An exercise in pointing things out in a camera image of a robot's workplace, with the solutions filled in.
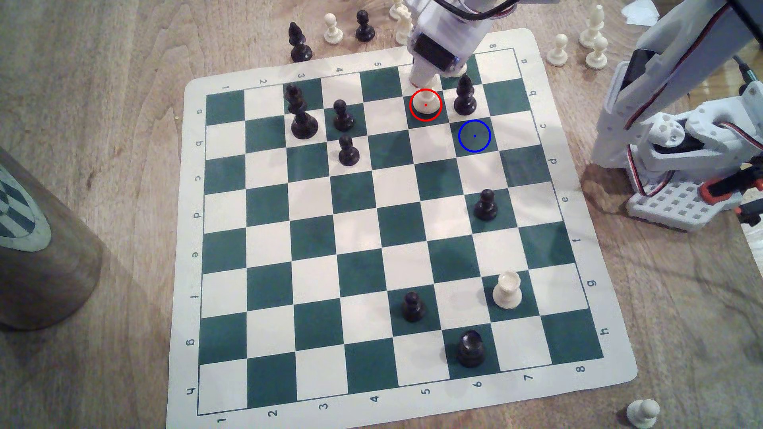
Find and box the white pawn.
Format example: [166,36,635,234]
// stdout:
[323,14,345,45]
[414,88,440,120]
[546,34,569,67]
[585,37,609,70]
[626,399,661,429]

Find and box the red white servo wire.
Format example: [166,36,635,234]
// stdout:
[626,146,677,200]

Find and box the white paper scrap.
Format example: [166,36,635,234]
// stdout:
[623,0,660,27]

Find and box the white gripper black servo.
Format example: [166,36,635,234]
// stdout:
[408,0,507,90]

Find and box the black bishop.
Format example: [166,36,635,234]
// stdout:
[288,22,314,63]
[453,74,478,116]

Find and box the black cable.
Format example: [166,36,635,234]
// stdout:
[432,0,561,21]

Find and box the orange black clamp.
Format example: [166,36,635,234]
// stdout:
[699,164,763,228]

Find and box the white bishop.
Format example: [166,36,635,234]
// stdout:
[579,5,606,50]

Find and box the black pawn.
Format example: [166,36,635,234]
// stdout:
[401,291,427,324]
[355,10,376,43]
[474,189,499,222]
[333,99,355,132]
[338,135,361,167]

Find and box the black chess piece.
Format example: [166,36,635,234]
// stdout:
[284,84,308,115]

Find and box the tall black queen piece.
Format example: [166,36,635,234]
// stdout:
[290,101,319,141]

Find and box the brown cylindrical chess bag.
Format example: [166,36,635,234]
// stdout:
[0,148,106,332]

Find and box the black rook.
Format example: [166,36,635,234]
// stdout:
[457,329,487,368]

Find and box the green white chess mat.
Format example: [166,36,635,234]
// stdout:
[166,28,639,429]

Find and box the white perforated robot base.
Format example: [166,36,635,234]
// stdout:
[626,173,743,233]

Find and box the white knight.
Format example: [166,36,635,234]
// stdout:
[395,13,416,46]

